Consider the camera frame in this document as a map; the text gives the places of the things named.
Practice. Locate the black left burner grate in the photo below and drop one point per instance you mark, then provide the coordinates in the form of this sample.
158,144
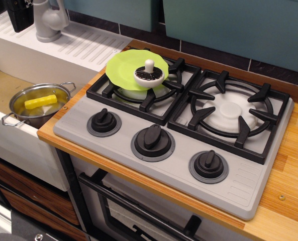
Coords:
157,110

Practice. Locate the black stove knob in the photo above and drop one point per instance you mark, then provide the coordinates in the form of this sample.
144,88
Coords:
153,144
104,124
208,167

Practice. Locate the black middle stove knob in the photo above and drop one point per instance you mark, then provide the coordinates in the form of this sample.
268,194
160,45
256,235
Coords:
153,144

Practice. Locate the black right burner grate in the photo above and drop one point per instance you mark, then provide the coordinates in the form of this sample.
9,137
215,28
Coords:
270,106

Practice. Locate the green plastic plate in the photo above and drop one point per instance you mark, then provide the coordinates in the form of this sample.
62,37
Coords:
120,69

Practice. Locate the white toy mushroom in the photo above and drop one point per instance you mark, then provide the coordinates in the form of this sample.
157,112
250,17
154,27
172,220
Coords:
149,76

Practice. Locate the grey toy stove top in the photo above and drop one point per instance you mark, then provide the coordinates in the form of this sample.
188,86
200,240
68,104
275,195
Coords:
239,194

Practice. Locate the grey toy faucet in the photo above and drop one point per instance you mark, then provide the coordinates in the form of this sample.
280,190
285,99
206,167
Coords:
49,22

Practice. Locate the white toy sink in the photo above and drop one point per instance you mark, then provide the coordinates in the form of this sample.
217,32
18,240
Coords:
72,60

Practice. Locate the black left stove knob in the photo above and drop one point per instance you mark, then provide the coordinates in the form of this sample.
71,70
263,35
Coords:
104,124

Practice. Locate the black oven door handle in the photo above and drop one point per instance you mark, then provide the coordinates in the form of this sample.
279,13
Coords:
136,209

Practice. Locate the stainless steel pot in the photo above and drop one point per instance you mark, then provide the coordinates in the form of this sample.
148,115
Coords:
38,116

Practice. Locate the black right stove knob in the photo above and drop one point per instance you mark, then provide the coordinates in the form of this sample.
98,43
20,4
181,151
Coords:
208,167

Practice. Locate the wooden drawer front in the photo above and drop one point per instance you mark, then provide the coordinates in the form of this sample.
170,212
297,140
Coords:
39,201

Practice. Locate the black burner grate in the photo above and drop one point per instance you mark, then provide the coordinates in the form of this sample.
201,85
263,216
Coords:
157,110
270,106

